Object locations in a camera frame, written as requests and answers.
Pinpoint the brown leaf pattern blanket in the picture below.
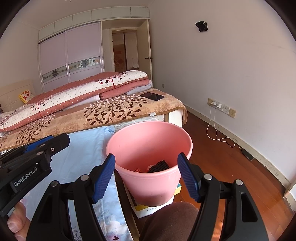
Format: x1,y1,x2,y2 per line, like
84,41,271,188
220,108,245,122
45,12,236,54
0,88,186,150

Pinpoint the white room door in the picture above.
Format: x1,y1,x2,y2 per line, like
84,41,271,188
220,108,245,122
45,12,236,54
137,20,153,80

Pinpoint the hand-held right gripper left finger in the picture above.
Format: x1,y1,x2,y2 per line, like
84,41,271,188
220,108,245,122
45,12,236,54
26,153,116,241

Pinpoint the person's left hand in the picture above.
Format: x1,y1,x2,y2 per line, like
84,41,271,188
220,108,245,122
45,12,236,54
7,201,32,241

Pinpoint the black wall bracket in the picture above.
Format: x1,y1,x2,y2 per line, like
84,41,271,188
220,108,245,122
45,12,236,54
195,21,208,32

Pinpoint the black smartphone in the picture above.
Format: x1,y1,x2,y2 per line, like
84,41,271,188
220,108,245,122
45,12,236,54
140,92,165,101

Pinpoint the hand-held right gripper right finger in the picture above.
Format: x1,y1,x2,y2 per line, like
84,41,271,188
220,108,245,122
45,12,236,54
177,153,270,241

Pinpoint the white yellow cardboard box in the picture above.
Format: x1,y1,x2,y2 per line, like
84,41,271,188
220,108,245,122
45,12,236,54
125,182,183,219

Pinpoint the black foam fruit net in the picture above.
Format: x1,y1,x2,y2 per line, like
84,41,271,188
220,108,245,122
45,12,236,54
147,160,171,173

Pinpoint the dark flat device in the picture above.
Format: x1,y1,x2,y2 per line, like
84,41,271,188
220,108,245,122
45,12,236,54
240,149,254,161

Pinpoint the light blue printed cloth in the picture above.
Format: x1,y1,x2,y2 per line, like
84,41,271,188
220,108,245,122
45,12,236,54
21,126,134,241

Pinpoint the beige wall socket panel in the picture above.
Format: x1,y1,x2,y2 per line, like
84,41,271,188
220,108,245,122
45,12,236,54
207,98,236,118

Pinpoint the white charging cable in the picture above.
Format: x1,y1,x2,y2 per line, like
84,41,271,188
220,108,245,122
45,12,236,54
206,104,237,147

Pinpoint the cream bed headboard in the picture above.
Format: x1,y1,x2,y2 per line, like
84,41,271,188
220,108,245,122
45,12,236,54
0,79,35,114

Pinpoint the person's right leg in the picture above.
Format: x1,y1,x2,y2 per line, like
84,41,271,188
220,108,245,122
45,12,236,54
139,202,199,241

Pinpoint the white sliding door wardrobe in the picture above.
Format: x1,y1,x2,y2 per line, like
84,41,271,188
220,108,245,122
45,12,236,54
38,6,151,93

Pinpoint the yellow floral pillow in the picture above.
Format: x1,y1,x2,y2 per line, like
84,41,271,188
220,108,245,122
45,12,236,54
19,90,36,103

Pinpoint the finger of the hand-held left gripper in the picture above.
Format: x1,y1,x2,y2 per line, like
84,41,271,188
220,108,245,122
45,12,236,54
0,136,52,160
35,133,70,161

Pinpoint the pink plastic bin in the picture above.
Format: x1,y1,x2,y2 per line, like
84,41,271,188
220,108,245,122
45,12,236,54
106,121,193,207

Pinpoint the white bed frame board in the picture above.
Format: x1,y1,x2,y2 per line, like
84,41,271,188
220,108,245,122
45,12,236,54
168,109,183,128

